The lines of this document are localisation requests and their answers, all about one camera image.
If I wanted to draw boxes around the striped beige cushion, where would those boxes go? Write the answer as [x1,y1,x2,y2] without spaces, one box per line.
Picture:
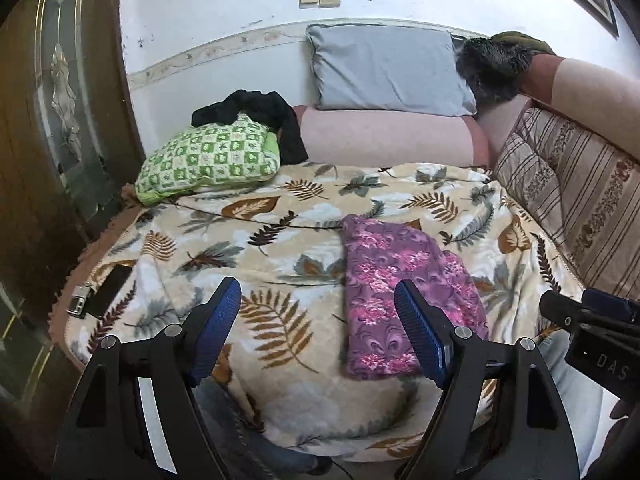
[492,105,640,301]

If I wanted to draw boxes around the wooden door with glass panel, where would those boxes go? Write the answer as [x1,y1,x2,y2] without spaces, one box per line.
[0,0,146,411]

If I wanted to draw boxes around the black garment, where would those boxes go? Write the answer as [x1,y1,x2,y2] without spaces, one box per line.
[191,89,309,165]

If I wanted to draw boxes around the leaf print blanket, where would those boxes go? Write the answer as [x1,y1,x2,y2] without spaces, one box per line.
[65,162,586,461]

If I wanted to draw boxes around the small silver device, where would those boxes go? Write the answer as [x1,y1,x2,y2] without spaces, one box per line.
[66,284,94,319]

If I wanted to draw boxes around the olive green cloth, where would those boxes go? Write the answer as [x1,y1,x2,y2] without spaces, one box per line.
[490,31,557,57]

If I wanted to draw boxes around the person's right leg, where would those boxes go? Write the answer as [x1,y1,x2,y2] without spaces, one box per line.
[537,332,621,461]

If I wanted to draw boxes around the purple floral garment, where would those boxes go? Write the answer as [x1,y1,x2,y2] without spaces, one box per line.
[341,214,490,380]

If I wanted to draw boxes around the person's leg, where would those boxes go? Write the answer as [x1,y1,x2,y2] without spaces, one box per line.
[192,385,333,478]
[537,332,621,461]

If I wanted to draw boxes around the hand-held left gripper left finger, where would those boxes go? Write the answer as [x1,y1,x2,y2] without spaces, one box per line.
[59,276,242,480]

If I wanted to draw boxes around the grey pillow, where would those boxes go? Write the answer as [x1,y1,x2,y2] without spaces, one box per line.
[306,22,478,118]

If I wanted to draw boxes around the person's left leg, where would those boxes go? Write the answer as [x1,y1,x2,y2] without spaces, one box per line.
[192,385,333,478]

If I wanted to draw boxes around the green checked pillow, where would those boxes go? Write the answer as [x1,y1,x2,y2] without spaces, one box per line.
[136,112,282,207]

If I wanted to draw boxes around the black smartphone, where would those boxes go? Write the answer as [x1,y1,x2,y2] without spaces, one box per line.
[90,264,134,319]

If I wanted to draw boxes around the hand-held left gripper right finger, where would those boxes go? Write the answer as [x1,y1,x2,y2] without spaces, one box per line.
[394,280,582,480]

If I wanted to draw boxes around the pink bolster cushion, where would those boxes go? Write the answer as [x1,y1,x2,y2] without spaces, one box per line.
[292,55,640,171]

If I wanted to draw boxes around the dark furry cushion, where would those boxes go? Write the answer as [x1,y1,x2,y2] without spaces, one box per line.
[452,35,536,108]

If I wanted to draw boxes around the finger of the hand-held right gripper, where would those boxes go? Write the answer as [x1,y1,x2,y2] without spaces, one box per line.
[539,290,589,334]
[582,288,640,319]

